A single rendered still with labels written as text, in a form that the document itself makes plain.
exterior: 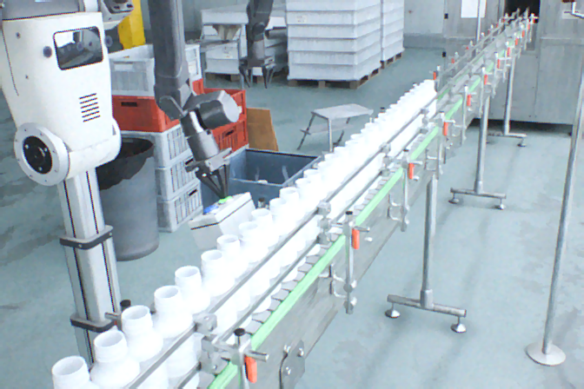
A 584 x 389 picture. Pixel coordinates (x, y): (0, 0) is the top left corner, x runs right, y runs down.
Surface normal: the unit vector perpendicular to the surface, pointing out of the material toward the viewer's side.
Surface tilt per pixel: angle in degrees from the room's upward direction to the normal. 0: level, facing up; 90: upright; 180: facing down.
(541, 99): 90
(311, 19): 90
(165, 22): 111
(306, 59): 89
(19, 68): 90
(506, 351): 0
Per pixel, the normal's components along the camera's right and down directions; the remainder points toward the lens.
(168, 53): -0.14, 0.66
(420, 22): -0.42, 0.34
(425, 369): -0.04, -0.93
